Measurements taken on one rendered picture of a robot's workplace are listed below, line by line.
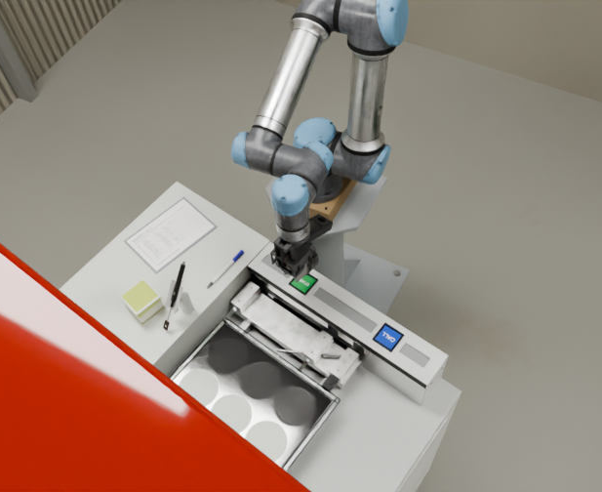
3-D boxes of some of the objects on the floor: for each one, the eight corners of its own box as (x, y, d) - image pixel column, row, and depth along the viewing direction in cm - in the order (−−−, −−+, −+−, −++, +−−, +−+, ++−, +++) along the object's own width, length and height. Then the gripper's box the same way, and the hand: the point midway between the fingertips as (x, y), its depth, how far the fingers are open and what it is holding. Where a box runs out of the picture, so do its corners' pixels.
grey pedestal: (318, 233, 293) (310, 98, 224) (409, 271, 279) (430, 140, 211) (260, 324, 270) (231, 204, 201) (355, 371, 256) (360, 260, 188)
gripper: (263, 235, 146) (272, 282, 164) (296, 255, 143) (301, 302, 160) (288, 210, 149) (294, 259, 167) (319, 228, 146) (322, 277, 164)
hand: (303, 269), depth 164 cm, fingers closed
